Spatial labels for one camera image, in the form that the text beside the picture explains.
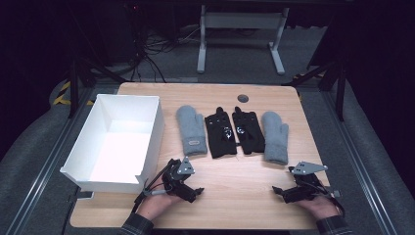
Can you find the black glove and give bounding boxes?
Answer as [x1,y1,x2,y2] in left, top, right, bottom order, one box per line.
[204,106,238,160]
[231,106,266,156]

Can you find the black metal stand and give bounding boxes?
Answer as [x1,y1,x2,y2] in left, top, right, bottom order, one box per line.
[282,58,347,122]
[68,53,129,119]

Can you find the white metal desk frame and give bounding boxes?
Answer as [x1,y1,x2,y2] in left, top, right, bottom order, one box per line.
[196,4,291,76]

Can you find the left hand-held gripper cable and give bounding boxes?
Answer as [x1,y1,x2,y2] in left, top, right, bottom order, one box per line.
[131,160,173,213]

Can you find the right hand-held gripper cable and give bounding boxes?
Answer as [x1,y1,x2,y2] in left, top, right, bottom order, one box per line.
[321,185,346,217]

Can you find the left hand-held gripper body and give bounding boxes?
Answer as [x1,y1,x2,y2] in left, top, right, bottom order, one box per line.
[161,156,197,198]

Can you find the person's right hand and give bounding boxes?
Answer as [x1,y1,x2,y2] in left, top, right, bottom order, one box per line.
[294,195,341,221]

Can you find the grey mitten with label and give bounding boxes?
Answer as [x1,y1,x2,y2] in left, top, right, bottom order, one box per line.
[175,105,208,157]

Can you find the person's left hand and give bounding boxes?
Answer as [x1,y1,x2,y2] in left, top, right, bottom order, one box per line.
[136,188,184,222]

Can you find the tangle of black floor cables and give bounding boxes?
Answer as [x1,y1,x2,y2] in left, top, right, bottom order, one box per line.
[128,3,204,83]

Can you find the hand-held gripper cable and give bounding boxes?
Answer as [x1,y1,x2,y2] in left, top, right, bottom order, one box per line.
[321,185,346,217]
[131,160,173,213]

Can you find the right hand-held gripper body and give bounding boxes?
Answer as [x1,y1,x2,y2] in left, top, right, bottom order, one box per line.
[288,161,329,201]

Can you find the white box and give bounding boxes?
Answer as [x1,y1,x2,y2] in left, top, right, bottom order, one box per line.
[60,93,165,194]

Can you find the aluminium floor rail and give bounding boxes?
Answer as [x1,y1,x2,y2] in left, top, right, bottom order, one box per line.
[5,87,96,235]
[321,91,397,235]

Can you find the yellow black floor tape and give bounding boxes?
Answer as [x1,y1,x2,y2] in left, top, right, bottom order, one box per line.
[53,80,96,107]

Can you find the plain grey mitten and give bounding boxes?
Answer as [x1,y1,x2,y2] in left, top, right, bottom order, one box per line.
[261,111,290,166]

